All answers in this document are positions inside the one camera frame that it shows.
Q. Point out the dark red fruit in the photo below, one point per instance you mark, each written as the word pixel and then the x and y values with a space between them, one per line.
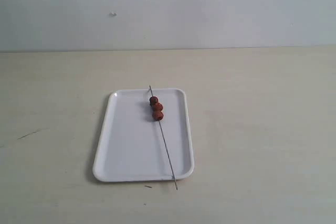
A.
pixel 153 100

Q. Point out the thin metal skewer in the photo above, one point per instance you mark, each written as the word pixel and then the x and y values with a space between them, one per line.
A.
pixel 166 148

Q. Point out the white rectangular plastic tray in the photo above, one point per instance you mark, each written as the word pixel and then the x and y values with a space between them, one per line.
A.
pixel 130 147

